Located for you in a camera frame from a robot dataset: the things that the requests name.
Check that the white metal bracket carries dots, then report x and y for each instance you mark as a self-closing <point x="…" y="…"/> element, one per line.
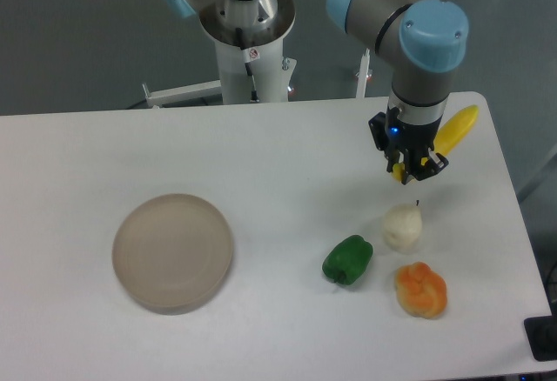
<point x="182" y="94"/>
<point x="364" y="74"/>

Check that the black device at table edge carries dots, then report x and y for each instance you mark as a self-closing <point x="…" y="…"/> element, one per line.
<point x="541" y="336"/>

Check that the white toy pear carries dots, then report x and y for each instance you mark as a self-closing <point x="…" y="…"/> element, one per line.
<point x="402" y="227"/>

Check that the yellow toy banana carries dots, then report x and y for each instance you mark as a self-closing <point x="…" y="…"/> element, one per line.
<point x="454" y="131"/>

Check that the white metal bracket left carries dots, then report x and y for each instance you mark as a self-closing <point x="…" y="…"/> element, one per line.
<point x="182" y="94"/>

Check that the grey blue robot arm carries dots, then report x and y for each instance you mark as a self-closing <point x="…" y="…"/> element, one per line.
<point x="424" y="41"/>

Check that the green toy bell pepper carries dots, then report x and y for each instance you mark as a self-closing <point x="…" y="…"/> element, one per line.
<point x="348" y="260"/>

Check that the orange braided toy bread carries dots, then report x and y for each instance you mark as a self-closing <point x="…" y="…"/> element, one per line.
<point x="420" y="291"/>

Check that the beige round plate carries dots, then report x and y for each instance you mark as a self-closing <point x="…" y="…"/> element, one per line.
<point x="172" y="253"/>

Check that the white metal bracket right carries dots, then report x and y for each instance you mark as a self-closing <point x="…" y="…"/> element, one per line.
<point x="364" y="74"/>

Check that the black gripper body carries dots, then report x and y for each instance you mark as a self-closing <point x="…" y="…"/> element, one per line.
<point x="410" y="140"/>

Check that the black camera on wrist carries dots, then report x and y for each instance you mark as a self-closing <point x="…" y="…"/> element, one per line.
<point x="377" y="126"/>

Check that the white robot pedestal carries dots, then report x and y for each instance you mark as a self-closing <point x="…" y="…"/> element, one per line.
<point x="248" y="38"/>

